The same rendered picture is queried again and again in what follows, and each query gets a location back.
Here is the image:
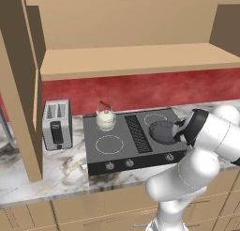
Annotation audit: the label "silver two-slot toaster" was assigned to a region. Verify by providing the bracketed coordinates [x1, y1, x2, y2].
[41, 99, 74, 151]

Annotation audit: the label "tan wooden base cabinets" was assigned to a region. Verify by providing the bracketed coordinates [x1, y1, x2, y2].
[0, 168, 240, 231]

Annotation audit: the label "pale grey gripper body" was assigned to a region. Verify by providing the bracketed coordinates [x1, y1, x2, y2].
[173, 118, 189, 144]

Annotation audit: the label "white kettle with brown handle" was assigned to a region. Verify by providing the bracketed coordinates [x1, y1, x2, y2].
[95, 100, 117, 131]

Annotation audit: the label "grey drawer handle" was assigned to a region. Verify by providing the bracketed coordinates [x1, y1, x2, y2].
[133, 222, 152, 228]

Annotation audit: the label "grey curved metal object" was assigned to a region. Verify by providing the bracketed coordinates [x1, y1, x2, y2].
[0, 104, 17, 150]

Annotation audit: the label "tan wooden drawer front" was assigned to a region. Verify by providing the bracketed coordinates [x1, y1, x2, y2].
[51, 185, 161, 225]

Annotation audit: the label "tan wooden cabinet door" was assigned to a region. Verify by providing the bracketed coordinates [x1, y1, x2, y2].
[0, 0, 44, 183]

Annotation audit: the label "tan wooden wall cabinet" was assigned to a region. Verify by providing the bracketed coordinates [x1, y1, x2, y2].
[23, 0, 240, 82]

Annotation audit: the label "dark grey frying pan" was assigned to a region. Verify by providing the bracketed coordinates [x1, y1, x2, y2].
[148, 120, 180, 146]

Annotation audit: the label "black stove hob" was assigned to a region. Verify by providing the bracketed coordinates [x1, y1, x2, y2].
[82, 107, 192, 177]

